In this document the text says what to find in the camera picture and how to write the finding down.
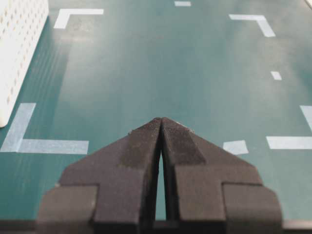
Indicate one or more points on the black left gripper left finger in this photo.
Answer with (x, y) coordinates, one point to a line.
(111, 191)

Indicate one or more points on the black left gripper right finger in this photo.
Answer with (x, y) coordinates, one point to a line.
(211, 191)

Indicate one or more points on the white plastic perforated basket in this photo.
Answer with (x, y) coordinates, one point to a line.
(21, 24)

